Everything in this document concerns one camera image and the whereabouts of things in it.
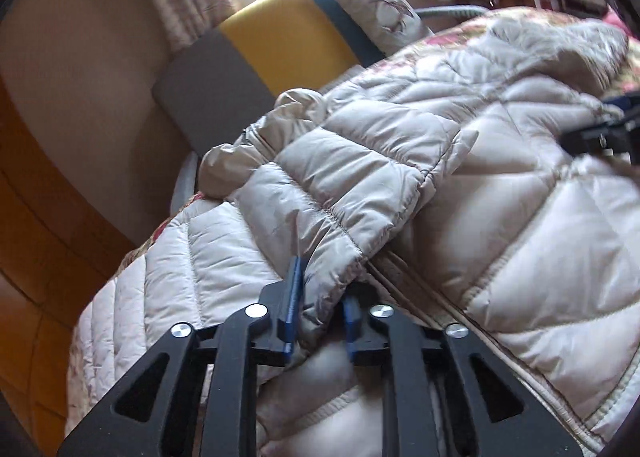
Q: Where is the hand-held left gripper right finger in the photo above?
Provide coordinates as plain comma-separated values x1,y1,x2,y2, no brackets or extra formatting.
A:
342,284,583,457

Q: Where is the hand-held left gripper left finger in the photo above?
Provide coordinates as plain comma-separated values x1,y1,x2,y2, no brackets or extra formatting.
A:
56,257,307,457

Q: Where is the white deer print cushion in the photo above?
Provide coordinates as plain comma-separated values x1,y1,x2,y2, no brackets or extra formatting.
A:
320,0,436,58

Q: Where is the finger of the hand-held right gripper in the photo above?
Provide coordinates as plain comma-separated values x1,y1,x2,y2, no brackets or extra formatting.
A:
602,93,640,124
559,120,640,158

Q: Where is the beige quilted puffer jacket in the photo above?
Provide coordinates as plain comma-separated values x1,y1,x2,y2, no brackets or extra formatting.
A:
65,7,640,457

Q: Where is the grey yellow teal armchair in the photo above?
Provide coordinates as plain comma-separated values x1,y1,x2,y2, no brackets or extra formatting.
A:
152,0,491,218

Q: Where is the floral quilted bedspread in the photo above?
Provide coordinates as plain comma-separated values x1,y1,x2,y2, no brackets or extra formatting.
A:
65,4,640,433

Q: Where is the pink ruffled pillow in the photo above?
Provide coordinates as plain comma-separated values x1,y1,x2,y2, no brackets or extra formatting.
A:
602,7,640,35

